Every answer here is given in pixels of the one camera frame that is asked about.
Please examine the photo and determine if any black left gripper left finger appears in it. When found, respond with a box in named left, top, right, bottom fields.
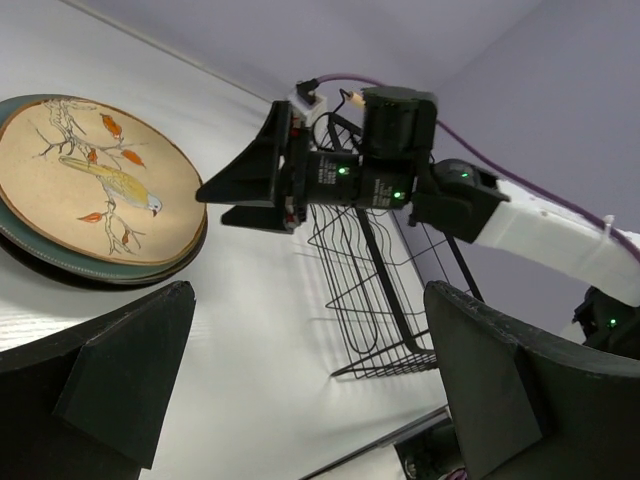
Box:
left=1, top=281, right=195, bottom=479

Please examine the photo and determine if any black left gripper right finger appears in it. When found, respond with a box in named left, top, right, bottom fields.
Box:
left=424, top=281, right=639, bottom=479

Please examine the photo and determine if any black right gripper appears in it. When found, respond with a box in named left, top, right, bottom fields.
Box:
left=195, top=86, right=438, bottom=234

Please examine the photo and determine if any black wire dish rack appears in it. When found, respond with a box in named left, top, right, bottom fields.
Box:
left=308, top=110, right=478, bottom=379

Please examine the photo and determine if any teal green plate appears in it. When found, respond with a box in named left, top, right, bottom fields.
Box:
left=0, top=93, right=209, bottom=284

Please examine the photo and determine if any tan bird plate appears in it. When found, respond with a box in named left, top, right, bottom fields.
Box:
left=0, top=96, right=207, bottom=267

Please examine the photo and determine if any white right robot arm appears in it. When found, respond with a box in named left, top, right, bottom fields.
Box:
left=195, top=86, right=639, bottom=358

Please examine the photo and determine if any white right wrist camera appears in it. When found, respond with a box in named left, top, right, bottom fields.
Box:
left=287, top=79, right=327, bottom=128

